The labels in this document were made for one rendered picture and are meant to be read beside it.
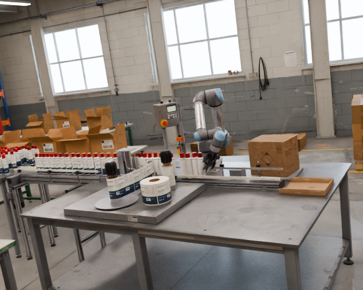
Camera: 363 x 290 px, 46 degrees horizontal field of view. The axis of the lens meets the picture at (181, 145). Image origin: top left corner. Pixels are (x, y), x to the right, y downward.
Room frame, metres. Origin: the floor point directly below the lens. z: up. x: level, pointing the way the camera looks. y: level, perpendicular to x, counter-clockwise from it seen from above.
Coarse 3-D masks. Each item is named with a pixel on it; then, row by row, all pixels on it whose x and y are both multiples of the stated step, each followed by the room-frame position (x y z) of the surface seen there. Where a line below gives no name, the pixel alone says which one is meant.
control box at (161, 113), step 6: (174, 102) 3.44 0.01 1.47; (156, 108) 3.41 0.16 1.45; (162, 108) 3.39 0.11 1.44; (156, 114) 3.42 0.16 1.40; (162, 114) 3.39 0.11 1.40; (168, 114) 3.41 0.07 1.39; (156, 120) 3.44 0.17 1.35; (162, 120) 3.39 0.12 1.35; (168, 120) 3.41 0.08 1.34; (174, 120) 3.43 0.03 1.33; (156, 126) 3.46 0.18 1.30; (162, 126) 3.38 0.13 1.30; (168, 126) 3.40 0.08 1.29
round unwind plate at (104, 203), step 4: (124, 196) 2.99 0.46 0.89; (128, 196) 2.98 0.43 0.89; (132, 196) 2.97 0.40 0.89; (136, 196) 2.95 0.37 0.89; (100, 200) 2.97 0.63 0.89; (104, 200) 2.96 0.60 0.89; (108, 200) 2.95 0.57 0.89; (124, 200) 2.89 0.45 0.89; (128, 200) 2.88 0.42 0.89; (132, 200) 2.87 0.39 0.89; (136, 200) 2.86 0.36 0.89; (96, 204) 2.89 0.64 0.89; (100, 204) 2.88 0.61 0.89; (104, 204) 2.87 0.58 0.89; (108, 204) 2.85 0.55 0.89; (112, 204) 2.84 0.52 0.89; (116, 204) 2.83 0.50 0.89; (120, 204) 2.82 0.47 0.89; (124, 204) 2.81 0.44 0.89; (128, 204) 2.79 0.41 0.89; (100, 208) 2.79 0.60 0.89; (104, 208) 2.78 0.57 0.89; (108, 208) 2.77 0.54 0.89; (112, 208) 2.76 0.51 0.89
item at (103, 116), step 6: (96, 108) 7.86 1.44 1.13; (102, 108) 7.79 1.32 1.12; (108, 108) 7.58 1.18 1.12; (90, 114) 7.73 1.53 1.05; (96, 114) 7.83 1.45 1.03; (102, 114) 7.45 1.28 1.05; (108, 114) 7.61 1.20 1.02; (90, 120) 7.56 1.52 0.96; (96, 120) 7.50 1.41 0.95; (102, 120) 7.45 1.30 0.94; (108, 120) 7.58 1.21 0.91; (90, 126) 7.57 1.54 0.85; (102, 126) 7.45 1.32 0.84; (108, 126) 7.56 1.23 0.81
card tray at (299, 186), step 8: (288, 184) 2.93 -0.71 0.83; (296, 184) 2.91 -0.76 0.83; (304, 184) 2.88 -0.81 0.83; (312, 184) 2.86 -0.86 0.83; (320, 184) 2.84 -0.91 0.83; (328, 184) 2.71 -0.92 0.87; (280, 192) 2.76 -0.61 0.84; (288, 192) 2.73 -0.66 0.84; (296, 192) 2.71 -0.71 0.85; (304, 192) 2.68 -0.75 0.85; (312, 192) 2.65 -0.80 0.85; (320, 192) 2.62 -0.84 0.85
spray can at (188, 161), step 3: (186, 153) 3.27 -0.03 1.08; (189, 153) 3.26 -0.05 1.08; (186, 156) 3.26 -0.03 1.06; (189, 156) 3.26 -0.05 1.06; (186, 159) 3.25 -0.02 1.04; (189, 159) 3.25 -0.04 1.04; (186, 162) 3.25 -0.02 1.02; (189, 162) 3.24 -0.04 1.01; (186, 165) 3.26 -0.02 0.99; (189, 165) 3.24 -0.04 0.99; (186, 168) 3.26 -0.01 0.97; (189, 168) 3.24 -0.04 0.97; (189, 171) 3.24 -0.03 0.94; (192, 171) 3.26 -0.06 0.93; (189, 174) 3.25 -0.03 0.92; (192, 174) 3.25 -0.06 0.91
